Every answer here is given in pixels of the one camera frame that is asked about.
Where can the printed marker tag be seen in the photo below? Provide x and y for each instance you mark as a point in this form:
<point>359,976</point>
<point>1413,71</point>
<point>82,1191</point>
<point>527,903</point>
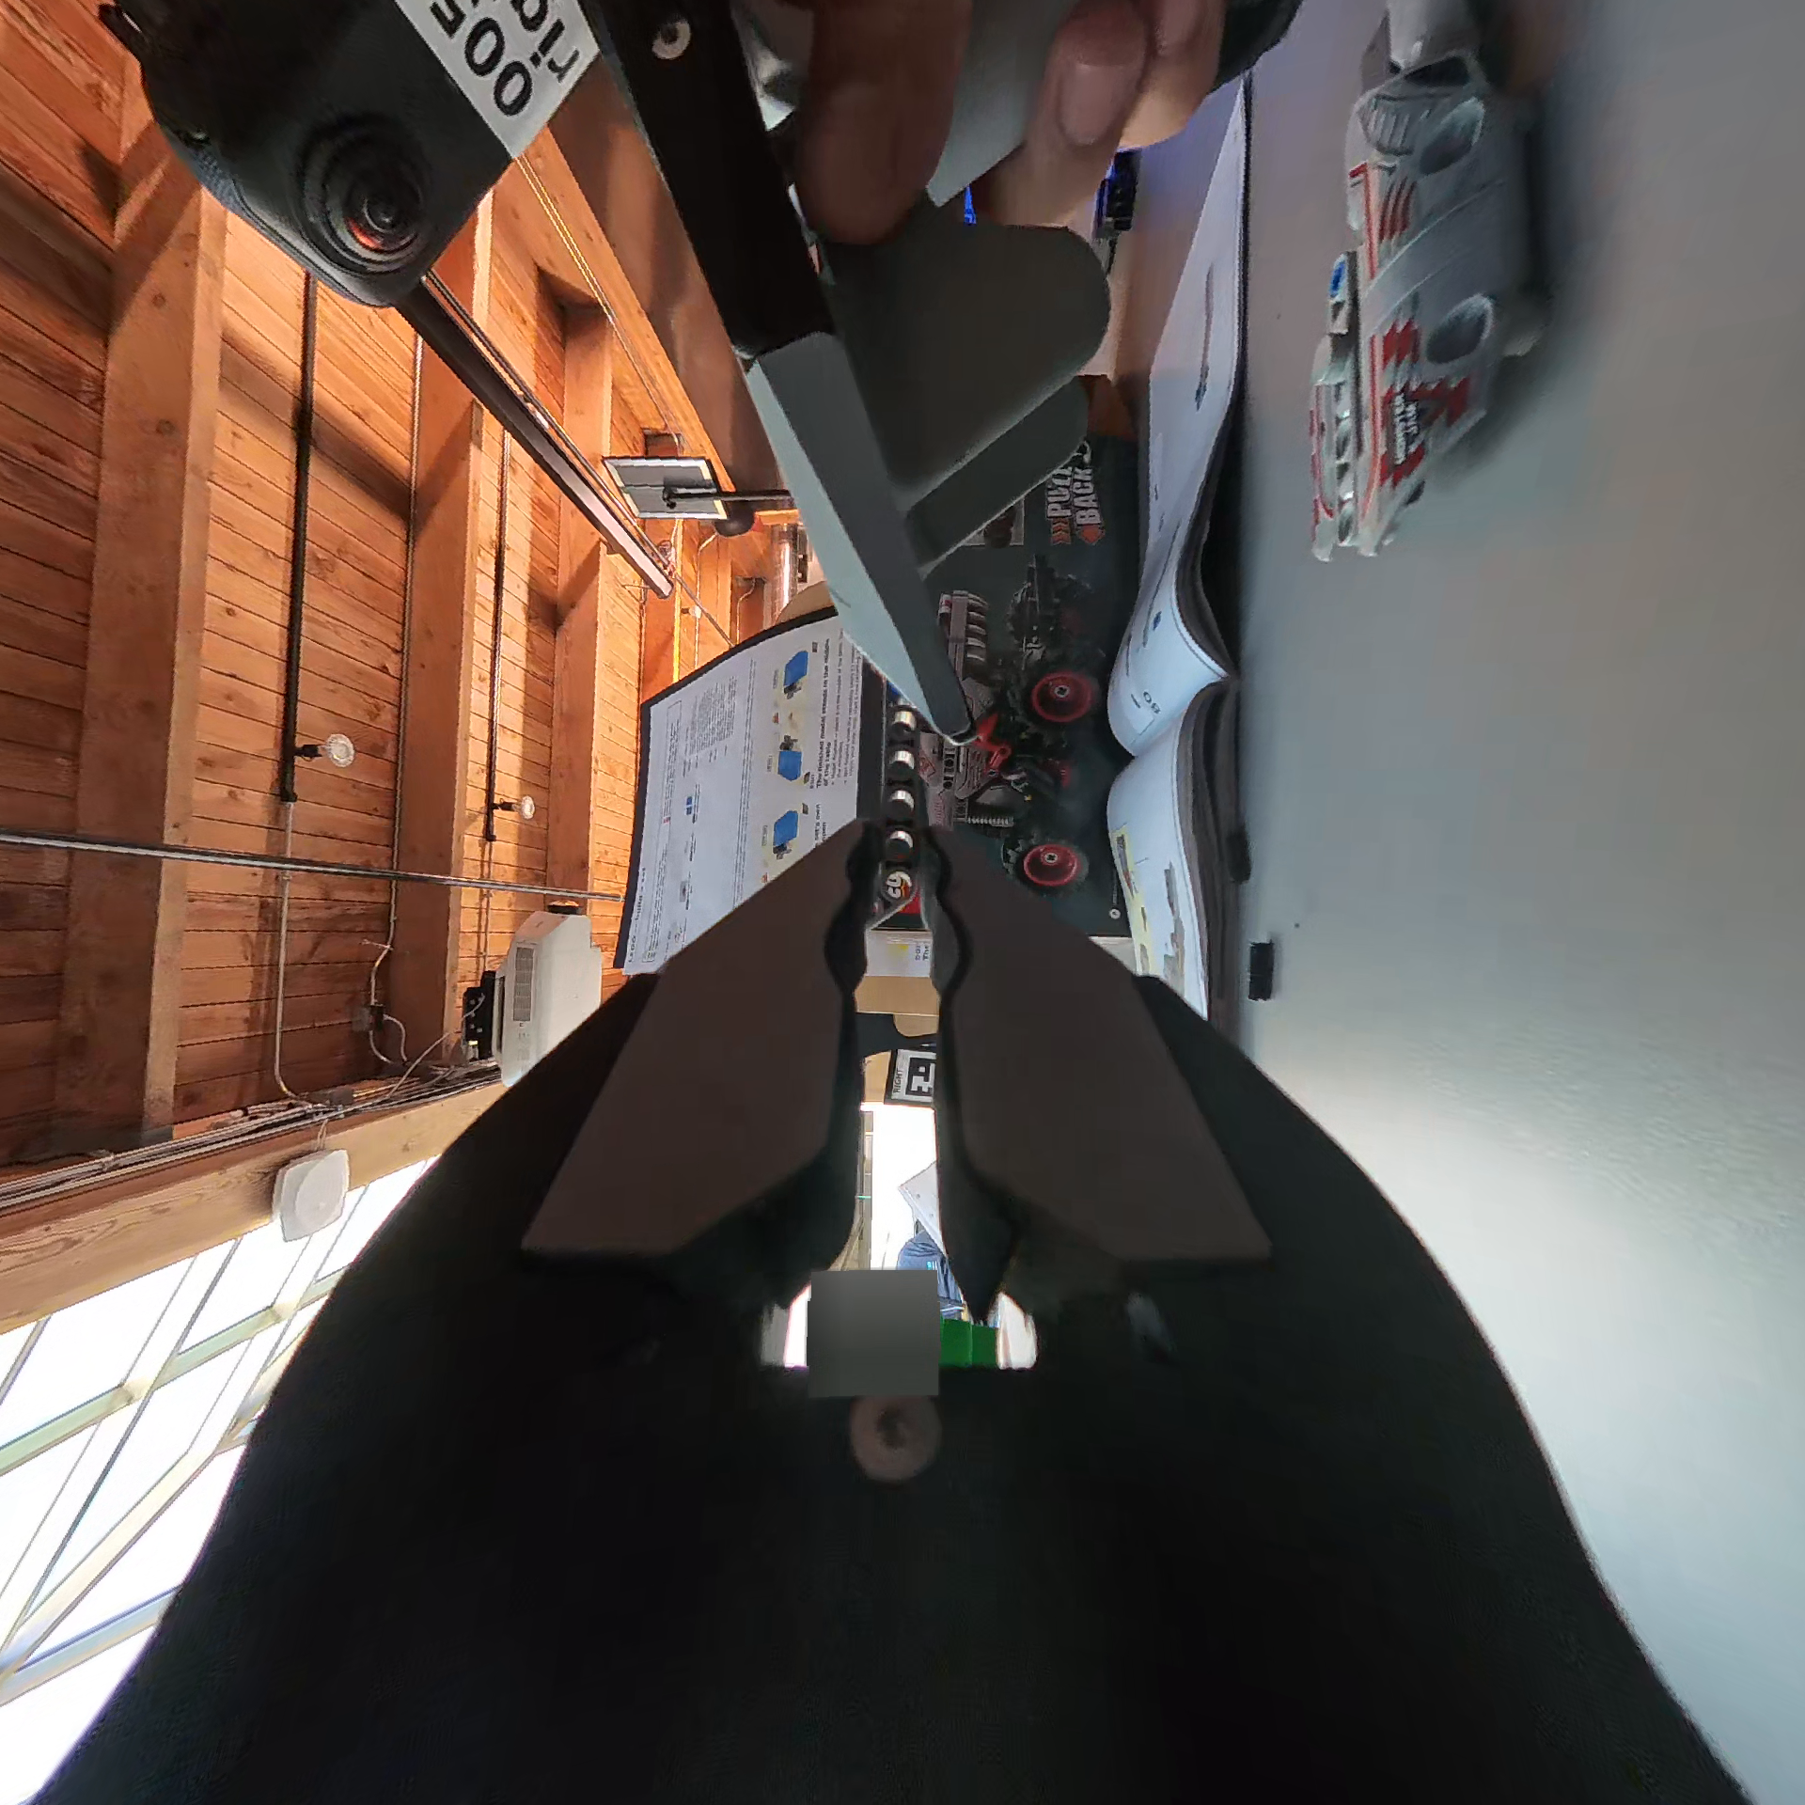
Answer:
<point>912,1077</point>

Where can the open instruction booklet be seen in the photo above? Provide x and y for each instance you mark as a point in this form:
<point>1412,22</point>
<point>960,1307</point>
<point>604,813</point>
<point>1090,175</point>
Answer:
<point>1182,424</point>

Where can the lego box with truck picture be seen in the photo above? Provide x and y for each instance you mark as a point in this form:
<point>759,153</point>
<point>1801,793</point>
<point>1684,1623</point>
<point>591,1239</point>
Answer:
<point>1042,594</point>

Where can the small black lego pin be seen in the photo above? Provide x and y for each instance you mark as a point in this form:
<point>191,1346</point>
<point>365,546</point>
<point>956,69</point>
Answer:
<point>1261,969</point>

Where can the person's right hand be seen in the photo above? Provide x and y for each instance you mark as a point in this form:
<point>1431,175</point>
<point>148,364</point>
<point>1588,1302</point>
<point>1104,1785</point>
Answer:
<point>866,114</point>

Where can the ceiling light fixture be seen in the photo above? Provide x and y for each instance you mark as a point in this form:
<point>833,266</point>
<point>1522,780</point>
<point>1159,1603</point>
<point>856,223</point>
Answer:
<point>662,488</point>

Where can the white projector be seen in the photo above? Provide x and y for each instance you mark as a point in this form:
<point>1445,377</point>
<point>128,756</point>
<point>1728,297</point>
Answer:
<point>550,987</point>

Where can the white wall access point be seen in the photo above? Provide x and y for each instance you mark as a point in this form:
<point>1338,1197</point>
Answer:
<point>311,1195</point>

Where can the black ceiling rail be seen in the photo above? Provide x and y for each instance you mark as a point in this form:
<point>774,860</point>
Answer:
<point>563,448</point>

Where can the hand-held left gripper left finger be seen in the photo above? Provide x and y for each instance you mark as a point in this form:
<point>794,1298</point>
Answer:
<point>692,1100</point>

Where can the black wall pipe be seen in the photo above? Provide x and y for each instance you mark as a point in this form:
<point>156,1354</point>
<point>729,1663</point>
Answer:
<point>495,633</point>
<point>296,565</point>

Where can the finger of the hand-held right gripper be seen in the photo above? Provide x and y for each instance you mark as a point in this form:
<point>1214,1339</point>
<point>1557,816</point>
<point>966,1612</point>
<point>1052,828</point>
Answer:
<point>972,337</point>
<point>859,535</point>

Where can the black lego beam with holes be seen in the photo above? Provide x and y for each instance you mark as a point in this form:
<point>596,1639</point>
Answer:
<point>903,813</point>

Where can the thin metal rod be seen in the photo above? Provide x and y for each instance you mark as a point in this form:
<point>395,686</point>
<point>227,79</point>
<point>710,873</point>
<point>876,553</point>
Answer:
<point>282,860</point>

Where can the printed instruction sheet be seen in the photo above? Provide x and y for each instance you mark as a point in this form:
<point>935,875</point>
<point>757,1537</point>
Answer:
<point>733,790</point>

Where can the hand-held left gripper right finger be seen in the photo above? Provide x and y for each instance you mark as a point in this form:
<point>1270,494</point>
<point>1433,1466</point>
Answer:
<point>1085,1100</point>

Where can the white and red lego car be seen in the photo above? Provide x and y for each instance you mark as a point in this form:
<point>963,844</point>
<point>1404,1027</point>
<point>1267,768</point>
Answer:
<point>1412,352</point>

